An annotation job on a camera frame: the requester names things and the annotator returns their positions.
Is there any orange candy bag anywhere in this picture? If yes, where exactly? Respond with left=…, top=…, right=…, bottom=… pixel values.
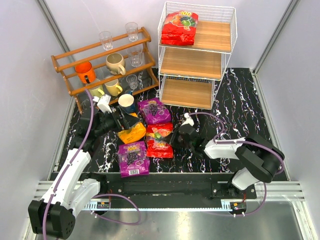
left=117, top=120, right=146, bottom=144

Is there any red candy bag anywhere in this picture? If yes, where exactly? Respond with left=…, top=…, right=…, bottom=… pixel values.
left=146, top=122, right=174, bottom=159
left=160, top=10, right=199, bottom=46

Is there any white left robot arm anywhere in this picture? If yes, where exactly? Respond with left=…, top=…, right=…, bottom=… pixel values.
left=28, top=106, right=140, bottom=240

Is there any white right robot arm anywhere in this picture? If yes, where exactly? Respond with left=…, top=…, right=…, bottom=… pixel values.
left=170, top=124, right=285, bottom=191

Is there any purple candy bag back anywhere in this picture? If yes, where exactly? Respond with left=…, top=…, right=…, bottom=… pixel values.
left=137, top=97, right=172, bottom=125

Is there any purple candy bag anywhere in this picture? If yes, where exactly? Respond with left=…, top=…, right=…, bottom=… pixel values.
left=118, top=141, right=150, bottom=178
left=137, top=97, right=172, bottom=125

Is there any clear glass bottom shelf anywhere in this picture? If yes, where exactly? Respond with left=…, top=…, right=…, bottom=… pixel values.
left=126, top=74, right=138, bottom=90

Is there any clear glass shelf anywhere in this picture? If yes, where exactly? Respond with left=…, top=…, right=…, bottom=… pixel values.
left=126, top=74, right=138, bottom=90
left=127, top=46, right=143, bottom=68

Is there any purple candy bag front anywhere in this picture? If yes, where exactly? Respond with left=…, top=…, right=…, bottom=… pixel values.
left=118, top=141, right=150, bottom=178

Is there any clear glass middle shelf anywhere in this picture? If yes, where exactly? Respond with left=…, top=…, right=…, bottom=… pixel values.
left=127, top=46, right=143, bottom=68

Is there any blue mug white inside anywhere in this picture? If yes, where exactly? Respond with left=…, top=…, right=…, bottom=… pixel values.
left=118, top=93, right=136, bottom=114

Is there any yellow mug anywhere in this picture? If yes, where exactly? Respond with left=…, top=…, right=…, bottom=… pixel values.
left=104, top=79, right=123, bottom=97

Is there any pale green mug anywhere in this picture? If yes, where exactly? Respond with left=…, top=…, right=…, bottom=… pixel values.
left=89, top=85, right=105, bottom=98

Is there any wooden cup rack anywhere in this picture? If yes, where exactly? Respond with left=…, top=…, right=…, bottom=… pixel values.
left=51, top=27, right=159, bottom=113

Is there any orange mug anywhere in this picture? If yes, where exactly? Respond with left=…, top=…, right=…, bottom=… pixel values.
left=75, top=61, right=96, bottom=84

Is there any beige round mug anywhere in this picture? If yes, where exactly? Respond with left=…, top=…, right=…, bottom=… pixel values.
left=106, top=53, right=127, bottom=75

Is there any clear glass top left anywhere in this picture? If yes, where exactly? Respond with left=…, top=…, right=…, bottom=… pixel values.
left=98, top=31, right=113, bottom=51

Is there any clear glass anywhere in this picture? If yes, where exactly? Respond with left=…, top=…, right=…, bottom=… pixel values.
left=125, top=22, right=139, bottom=42
left=98, top=31, right=113, bottom=51

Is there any clear glass top right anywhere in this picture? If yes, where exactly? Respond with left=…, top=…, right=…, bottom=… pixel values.
left=125, top=22, right=139, bottom=42

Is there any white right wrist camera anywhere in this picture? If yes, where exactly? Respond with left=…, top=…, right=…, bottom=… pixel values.
left=181, top=112, right=195, bottom=127

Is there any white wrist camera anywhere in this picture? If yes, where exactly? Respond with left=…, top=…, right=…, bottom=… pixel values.
left=181, top=112, right=195, bottom=127
left=93, top=94, right=112, bottom=114

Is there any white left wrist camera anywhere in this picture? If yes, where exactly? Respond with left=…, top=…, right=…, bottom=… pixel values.
left=93, top=94, right=112, bottom=114

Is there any white wire wooden shelf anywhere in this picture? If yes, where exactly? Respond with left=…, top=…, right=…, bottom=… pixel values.
left=157, top=1, right=238, bottom=110

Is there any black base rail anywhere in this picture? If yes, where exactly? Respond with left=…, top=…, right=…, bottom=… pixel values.
left=76, top=172, right=257, bottom=200

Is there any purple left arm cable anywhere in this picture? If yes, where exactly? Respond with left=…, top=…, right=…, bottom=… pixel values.
left=41, top=88, right=142, bottom=240

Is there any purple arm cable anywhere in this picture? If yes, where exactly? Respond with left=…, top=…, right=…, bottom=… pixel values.
left=189, top=111, right=286, bottom=217
left=41, top=88, right=142, bottom=240

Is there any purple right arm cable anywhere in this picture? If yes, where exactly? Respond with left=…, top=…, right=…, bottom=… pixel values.
left=189, top=111, right=286, bottom=217

